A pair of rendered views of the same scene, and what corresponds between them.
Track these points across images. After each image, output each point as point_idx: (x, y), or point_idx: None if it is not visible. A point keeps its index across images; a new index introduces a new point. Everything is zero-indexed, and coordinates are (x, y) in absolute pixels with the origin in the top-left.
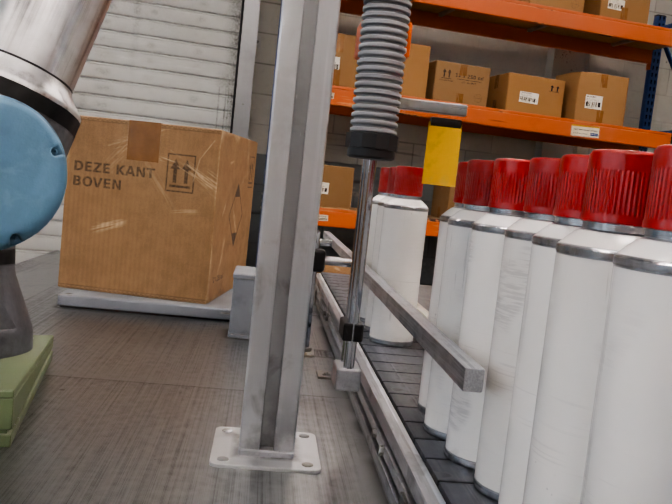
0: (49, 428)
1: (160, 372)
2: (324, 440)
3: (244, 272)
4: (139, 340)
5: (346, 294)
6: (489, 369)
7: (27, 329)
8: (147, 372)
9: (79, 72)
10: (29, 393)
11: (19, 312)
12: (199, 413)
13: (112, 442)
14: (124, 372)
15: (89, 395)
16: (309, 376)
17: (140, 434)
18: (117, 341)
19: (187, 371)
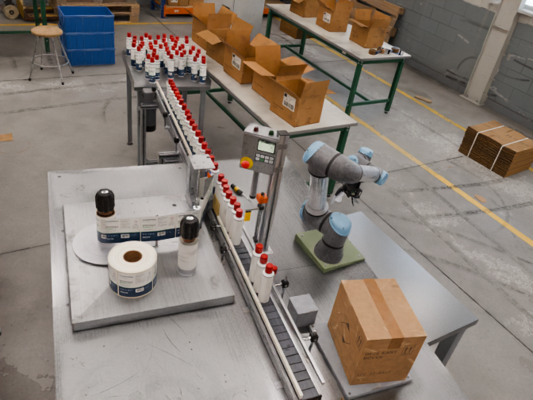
0: (295, 246)
1: (299, 274)
2: None
3: (308, 297)
4: (320, 294)
5: (285, 337)
6: None
7: (316, 251)
8: (301, 273)
9: (309, 204)
10: (305, 251)
11: (317, 248)
12: (279, 258)
13: (283, 244)
14: (305, 271)
15: (301, 259)
16: None
17: (281, 248)
18: (324, 290)
19: (295, 277)
